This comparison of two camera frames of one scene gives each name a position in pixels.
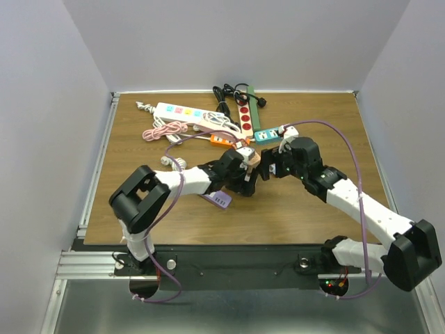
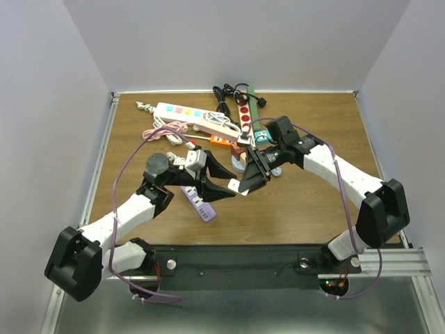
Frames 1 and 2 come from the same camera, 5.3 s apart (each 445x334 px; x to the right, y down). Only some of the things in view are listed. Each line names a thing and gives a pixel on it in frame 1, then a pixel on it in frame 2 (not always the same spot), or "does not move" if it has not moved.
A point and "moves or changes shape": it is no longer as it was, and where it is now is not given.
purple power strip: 218,198 moves or changes shape
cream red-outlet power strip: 245,117 does not move
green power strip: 254,110 does not move
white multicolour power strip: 170,112 does not move
